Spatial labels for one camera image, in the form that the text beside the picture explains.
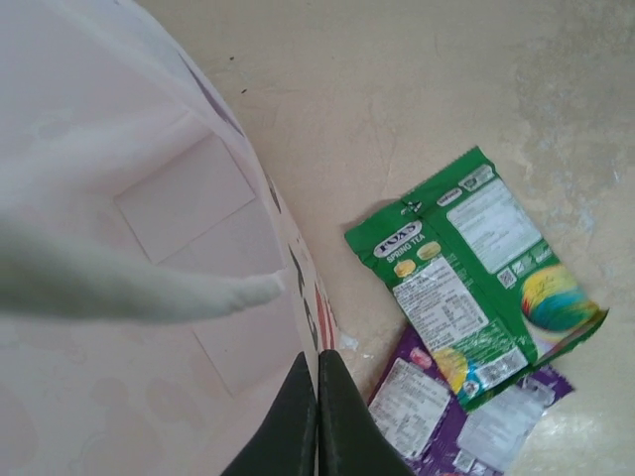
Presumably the green candy packet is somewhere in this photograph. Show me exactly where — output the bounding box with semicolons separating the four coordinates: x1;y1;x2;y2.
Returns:
343;145;610;414

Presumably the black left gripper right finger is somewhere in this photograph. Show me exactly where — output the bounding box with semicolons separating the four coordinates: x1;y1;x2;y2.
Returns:
317;349;416;476

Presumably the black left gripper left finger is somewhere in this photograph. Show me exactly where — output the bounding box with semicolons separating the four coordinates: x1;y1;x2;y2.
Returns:
222;350;319;476

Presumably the white paper bag red print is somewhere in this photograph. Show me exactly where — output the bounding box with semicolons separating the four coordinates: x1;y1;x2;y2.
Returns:
0;0;343;476

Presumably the purple candy packet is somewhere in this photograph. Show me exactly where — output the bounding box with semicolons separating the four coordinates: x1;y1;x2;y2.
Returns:
366;324;576;476

